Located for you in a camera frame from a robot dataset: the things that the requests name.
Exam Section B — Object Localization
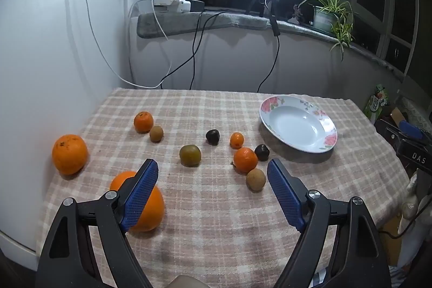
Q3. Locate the beige checked tablecloth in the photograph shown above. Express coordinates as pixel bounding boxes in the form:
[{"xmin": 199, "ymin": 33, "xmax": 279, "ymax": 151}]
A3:
[{"xmin": 35, "ymin": 87, "xmax": 410, "ymax": 288}]

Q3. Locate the spider plant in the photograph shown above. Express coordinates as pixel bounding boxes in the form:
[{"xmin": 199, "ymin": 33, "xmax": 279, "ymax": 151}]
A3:
[{"xmin": 293, "ymin": 0, "xmax": 358, "ymax": 61}]

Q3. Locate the small brown round fruit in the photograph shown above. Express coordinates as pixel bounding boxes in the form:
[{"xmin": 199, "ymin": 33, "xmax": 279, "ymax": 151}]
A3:
[{"xmin": 149, "ymin": 125, "xmax": 164, "ymax": 143}]

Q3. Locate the white refrigerator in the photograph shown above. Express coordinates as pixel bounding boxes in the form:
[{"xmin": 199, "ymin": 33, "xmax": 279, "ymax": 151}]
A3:
[{"xmin": 0, "ymin": 0, "xmax": 136, "ymax": 262}]

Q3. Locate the brown round fruit with stem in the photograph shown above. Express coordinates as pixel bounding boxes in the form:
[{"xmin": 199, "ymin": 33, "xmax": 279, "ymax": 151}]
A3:
[{"xmin": 246, "ymin": 168, "xmax": 267, "ymax": 192}]

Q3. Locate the black ring light cable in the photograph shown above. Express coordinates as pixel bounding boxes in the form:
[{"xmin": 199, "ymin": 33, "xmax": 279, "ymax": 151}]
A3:
[{"xmin": 257, "ymin": 13, "xmax": 281, "ymax": 93}]

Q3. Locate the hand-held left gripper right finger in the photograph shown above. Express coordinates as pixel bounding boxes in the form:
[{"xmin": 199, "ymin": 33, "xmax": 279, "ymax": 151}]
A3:
[{"xmin": 266, "ymin": 158, "xmax": 394, "ymax": 288}]

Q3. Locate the small mandarin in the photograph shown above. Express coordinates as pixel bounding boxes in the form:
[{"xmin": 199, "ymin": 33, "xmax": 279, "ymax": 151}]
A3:
[{"xmin": 230, "ymin": 132, "xmax": 245, "ymax": 150}]

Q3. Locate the large orange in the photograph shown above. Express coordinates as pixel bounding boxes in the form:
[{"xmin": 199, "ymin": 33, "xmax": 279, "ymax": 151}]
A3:
[
  {"xmin": 52, "ymin": 134, "xmax": 89, "ymax": 176},
  {"xmin": 110, "ymin": 171, "xmax": 166, "ymax": 233}
]

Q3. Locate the green bag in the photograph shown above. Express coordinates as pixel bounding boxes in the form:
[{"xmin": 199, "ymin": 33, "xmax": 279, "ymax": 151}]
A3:
[{"xmin": 364, "ymin": 84, "xmax": 390, "ymax": 123}]

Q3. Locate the medium mandarin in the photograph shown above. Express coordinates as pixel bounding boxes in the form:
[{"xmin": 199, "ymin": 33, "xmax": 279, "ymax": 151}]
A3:
[
  {"xmin": 134, "ymin": 111, "xmax": 154, "ymax": 134},
  {"xmin": 233, "ymin": 147, "xmax": 259, "ymax": 174}
]

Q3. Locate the black box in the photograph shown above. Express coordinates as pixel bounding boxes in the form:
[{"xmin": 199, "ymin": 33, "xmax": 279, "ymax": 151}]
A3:
[{"xmin": 376, "ymin": 119, "xmax": 432, "ymax": 174}]

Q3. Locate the grey stone window sill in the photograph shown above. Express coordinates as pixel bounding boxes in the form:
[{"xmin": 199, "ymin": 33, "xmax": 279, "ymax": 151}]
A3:
[{"xmin": 137, "ymin": 11, "xmax": 406, "ymax": 73}]

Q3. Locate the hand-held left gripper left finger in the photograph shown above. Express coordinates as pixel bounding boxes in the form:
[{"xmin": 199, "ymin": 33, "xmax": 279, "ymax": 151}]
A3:
[{"xmin": 35, "ymin": 159, "xmax": 159, "ymax": 288}]

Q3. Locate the white bag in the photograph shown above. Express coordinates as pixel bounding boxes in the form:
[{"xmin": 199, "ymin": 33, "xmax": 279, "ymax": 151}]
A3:
[{"xmin": 398, "ymin": 170, "xmax": 432, "ymax": 268}]

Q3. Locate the greenish brown round fruit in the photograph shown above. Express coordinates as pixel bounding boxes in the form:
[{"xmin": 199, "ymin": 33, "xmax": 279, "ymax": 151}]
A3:
[{"xmin": 179, "ymin": 144, "xmax": 202, "ymax": 168}]

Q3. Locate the green plant pot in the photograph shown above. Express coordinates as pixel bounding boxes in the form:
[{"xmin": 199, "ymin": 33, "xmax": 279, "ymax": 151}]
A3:
[{"xmin": 312, "ymin": 5, "xmax": 338, "ymax": 30}]

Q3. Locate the blue object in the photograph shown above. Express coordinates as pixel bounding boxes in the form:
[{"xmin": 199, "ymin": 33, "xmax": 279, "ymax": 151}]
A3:
[{"xmin": 398, "ymin": 121, "xmax": 422, "ymax": 140}]

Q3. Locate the small dark ornament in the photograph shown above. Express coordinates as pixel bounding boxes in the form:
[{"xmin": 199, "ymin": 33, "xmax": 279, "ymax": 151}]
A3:
[{"xmin": 287, "ymin": 4, "xmax": 304, "ymax": 25}]

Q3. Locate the white floral plate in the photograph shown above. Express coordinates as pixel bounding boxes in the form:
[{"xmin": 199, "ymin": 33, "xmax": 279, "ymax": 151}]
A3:
[{"xmin": 259, "ymin": 95, "xmax": 338, "ymax": 154}]

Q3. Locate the dark purple round fruit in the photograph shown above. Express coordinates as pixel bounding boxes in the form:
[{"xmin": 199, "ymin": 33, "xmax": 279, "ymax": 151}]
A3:
[
  {"xmin": 206, "ymin": 129, "xmax": 221, "ymax": 146},
  {"xmin": 254, "ymin": 144, "xmax": 270, "ymax": 162}
]

